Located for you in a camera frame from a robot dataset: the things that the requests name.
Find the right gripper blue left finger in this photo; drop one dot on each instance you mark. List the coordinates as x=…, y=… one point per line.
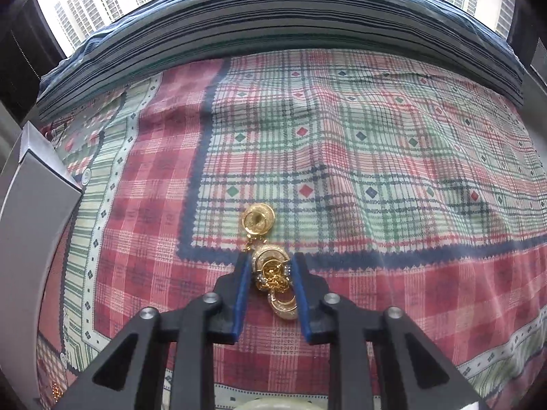
x=129, y=372

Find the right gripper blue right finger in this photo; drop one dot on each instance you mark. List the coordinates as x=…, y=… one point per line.
x=377, y=359

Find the gold earrings cluster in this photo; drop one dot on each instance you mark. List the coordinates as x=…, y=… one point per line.
x=270, y=266

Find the pale green jade bangle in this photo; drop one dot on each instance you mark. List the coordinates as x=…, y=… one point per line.
x=274, y=403

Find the plaid patchwork bed cover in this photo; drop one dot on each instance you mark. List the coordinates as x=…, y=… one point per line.
x=402, y=184

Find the white cardboard box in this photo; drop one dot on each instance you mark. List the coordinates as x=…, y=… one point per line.
x=38, y=196

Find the blue striped folded blanket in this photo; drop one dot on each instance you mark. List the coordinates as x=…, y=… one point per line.
x=167, y=33

